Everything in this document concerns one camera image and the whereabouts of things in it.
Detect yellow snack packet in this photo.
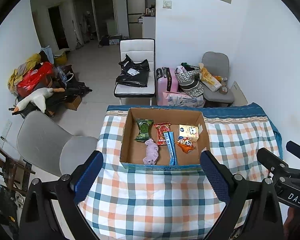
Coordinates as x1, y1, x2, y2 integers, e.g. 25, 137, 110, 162
179, 125, 199, 142

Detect orange snack packet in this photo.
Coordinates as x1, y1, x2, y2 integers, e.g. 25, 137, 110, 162
177, 136, 195, 154

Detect blue long snack packet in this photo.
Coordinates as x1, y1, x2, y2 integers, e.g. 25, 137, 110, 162
164, 131, 178, 166

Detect red snack packet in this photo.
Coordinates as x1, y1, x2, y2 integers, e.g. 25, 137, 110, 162
154, 122, 171, 146

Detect purple fuzzy cloth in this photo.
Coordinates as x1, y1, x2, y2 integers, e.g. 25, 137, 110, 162
143, 138, 159, 165

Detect green snack packet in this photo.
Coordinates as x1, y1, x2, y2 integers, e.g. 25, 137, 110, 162
135, 119, 153, 142

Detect person's right hand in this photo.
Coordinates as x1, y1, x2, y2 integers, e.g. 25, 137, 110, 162
283, 207, 300, 239

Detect wooden chair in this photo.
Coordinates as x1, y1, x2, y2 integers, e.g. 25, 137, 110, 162
0, 147, 36, 196

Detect grey chair near table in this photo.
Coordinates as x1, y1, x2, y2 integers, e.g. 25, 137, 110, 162
17, 111, 98, 177

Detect plaid checkered blanket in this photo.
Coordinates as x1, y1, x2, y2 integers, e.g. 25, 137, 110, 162
78, 103, 283, 239

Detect tape roll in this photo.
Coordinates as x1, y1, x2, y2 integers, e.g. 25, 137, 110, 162
219, 86, 229, 95

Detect yellow white package on chair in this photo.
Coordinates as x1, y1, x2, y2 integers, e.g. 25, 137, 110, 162
199, 63, 222, 92

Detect small cardboard box on floor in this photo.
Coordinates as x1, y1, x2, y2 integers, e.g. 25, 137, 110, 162
64, 95, 82, 111

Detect white goose plush toy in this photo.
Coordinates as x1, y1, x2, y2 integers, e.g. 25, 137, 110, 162
8, 87, 65, 115

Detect floral pink bag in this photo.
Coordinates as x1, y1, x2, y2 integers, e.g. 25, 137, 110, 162
162, 92, 205, 108

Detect brown cardboard box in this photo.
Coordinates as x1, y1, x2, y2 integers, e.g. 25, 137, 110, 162
120, 107, 210, 171

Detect pink suitcase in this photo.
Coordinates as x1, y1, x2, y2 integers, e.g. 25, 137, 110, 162
155, 67, 179, 106

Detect red plastic bag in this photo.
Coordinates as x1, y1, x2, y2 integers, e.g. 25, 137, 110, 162
17, 62, 53, 98

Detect yellow cloth pile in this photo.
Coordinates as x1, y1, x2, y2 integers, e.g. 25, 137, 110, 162
7, 53, 41, 94

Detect yellow bin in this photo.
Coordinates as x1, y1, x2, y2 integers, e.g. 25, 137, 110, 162
53, 48, 71, 67

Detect black plastic bag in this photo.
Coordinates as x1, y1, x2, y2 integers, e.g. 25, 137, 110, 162
116, 54, 150, 87

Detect white leather chair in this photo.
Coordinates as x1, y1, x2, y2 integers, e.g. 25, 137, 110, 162
114, 38, 155, 105

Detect flat cardboard against wall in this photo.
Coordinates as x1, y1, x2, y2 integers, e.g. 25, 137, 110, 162
230, 81, 248, 106

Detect grey chair by wall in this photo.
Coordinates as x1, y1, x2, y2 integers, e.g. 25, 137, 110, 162
202, 51, 234, 106

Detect wall switch panel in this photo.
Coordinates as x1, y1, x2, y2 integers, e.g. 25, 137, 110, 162
162, 0, 172, 9

